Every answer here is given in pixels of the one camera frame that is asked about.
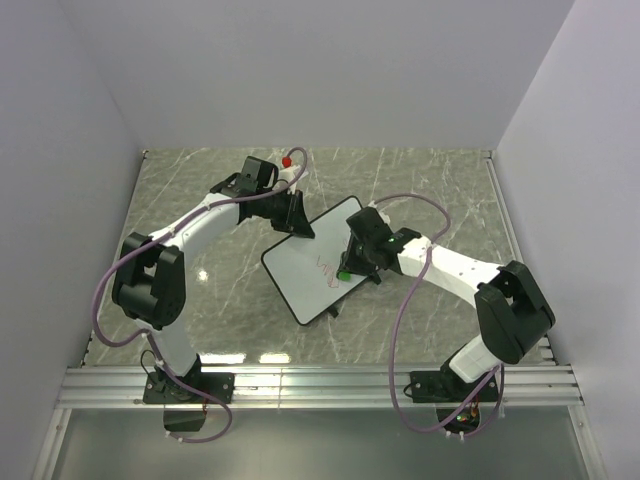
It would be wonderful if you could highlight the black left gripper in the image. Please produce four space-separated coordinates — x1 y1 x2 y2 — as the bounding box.
258 188 314 238

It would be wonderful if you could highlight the green bone-shaped eraser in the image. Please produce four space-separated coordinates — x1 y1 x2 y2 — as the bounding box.
336 270 351 282

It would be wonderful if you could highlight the white board with black frame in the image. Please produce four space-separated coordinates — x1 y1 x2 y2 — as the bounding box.
261 196 380 326

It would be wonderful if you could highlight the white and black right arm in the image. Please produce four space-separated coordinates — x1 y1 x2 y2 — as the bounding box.
339 228 556 400

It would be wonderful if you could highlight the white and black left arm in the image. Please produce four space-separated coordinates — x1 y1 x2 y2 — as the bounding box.
112 187 315 402

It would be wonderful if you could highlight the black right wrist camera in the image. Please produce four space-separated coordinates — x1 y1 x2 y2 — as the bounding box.
346 207 393 244

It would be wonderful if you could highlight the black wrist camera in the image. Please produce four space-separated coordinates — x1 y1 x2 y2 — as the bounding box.
346 207 393 244
236 156 279 196

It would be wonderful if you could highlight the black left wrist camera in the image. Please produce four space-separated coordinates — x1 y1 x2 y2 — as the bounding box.
236 156 279 196

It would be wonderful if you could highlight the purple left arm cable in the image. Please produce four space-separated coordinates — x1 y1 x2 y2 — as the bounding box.
92 146 309 444

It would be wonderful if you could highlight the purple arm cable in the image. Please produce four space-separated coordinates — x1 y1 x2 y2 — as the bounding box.
92 146 309 444
372 193 505 441

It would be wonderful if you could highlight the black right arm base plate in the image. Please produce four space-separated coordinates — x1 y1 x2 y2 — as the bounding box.
403 371 499 404

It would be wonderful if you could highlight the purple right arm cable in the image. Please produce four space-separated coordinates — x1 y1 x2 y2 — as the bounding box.
372 193 505 441

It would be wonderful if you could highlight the aluminium rail at table front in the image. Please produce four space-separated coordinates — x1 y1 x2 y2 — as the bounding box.
54 365 584 410

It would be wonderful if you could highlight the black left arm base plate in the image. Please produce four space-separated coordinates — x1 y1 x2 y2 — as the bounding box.
142 371 235 405

